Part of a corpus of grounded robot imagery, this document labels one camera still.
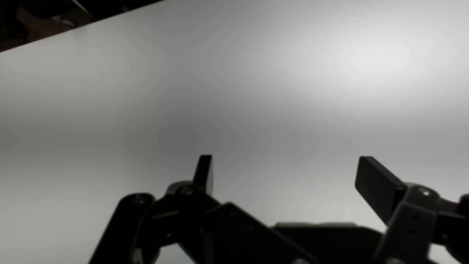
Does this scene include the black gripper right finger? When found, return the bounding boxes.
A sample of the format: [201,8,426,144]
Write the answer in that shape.
[355,156,469,264]

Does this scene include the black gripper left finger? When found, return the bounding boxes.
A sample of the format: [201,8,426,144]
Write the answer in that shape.
[89,155,318,264]

